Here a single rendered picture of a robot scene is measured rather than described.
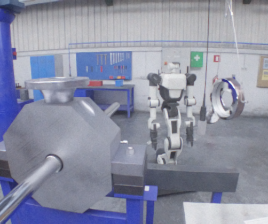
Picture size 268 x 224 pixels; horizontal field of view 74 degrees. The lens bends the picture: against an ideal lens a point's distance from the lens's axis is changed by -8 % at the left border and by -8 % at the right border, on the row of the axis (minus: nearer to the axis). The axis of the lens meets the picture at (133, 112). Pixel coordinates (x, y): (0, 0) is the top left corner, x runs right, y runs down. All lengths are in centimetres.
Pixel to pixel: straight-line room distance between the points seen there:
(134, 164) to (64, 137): 29
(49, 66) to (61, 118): 570
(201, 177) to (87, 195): 68
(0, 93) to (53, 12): 485
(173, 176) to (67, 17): 625
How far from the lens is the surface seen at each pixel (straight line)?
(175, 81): 209
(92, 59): 628
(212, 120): 204
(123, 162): 75
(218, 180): 127
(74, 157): 79
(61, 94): 78
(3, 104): 276
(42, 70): 658
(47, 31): 718
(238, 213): 97
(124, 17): 620
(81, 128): 73
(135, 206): 87
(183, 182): 123
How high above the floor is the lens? 147
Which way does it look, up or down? 14 degrees down
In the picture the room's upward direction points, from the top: straight up
